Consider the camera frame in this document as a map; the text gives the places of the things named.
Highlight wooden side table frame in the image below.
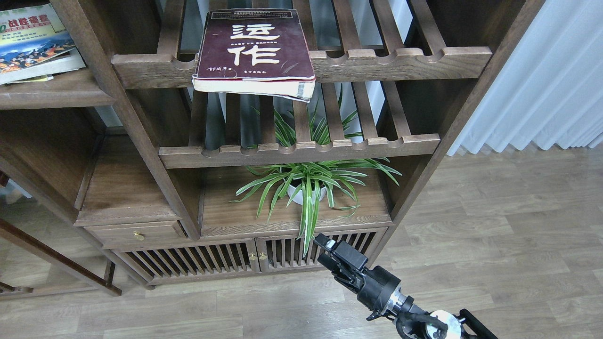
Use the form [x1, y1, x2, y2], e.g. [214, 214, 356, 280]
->
[0, 172, 123, 300]

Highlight maroon book white characters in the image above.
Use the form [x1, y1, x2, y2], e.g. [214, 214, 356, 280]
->
[192, 8, 315, 103]

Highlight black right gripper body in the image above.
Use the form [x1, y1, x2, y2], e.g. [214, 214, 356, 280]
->
[330, 241, 415, 317]

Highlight white curtain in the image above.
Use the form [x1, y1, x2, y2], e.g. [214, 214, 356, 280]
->
[447, 0, 603, 156]

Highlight green spider plant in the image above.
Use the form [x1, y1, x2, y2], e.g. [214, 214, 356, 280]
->
[229, 85, 403, 258]

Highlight white plant pot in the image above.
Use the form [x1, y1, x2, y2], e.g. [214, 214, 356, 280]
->
[286, 180, 326, 207]

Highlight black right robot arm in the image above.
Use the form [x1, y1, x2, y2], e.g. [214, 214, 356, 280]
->
[314, 234, 496, 339]

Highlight dark wooden bookshelf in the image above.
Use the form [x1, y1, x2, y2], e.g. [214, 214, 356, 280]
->
[1, 0, 544, 289]

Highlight colourful small paperback book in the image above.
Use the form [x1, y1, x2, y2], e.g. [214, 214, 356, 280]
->
[0, 0, 86, 85]

